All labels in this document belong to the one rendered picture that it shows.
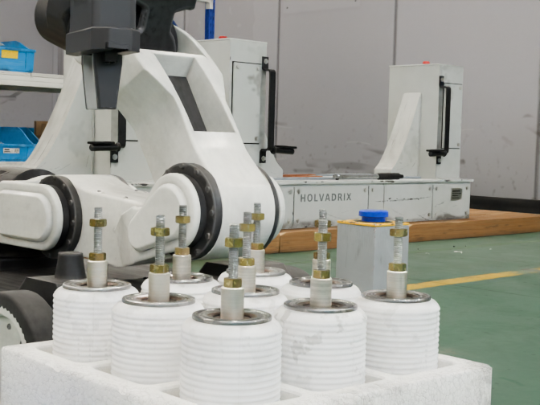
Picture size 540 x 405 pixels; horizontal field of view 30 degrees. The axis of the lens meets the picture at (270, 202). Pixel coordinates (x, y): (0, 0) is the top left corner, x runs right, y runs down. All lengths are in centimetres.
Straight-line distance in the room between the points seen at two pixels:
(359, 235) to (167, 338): 41
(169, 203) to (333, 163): 635
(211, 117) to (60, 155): 190
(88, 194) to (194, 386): 79
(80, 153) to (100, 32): 242
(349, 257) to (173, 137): 34
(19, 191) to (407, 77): 329
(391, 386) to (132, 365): 26
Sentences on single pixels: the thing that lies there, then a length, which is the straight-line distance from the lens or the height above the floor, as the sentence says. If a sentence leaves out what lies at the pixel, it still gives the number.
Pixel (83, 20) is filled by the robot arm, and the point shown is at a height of 54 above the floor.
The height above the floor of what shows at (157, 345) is 21.
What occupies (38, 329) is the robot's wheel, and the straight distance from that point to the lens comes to 140.
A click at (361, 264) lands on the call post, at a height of 26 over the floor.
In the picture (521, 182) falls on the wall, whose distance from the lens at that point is 677.
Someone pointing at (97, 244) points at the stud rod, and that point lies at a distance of 114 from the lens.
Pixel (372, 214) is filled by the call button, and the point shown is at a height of 33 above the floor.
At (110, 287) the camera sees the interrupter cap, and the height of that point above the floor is 25.
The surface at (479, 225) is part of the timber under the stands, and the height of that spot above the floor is 5.
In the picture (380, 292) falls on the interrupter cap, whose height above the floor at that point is 25.
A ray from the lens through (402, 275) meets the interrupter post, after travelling 111.
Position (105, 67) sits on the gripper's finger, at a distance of 111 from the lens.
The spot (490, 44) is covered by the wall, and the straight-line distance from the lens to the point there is 695.
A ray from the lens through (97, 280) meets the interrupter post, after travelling 114.
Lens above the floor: 42
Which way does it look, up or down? 3 degrees down
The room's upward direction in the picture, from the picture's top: 2 degrees clockwise
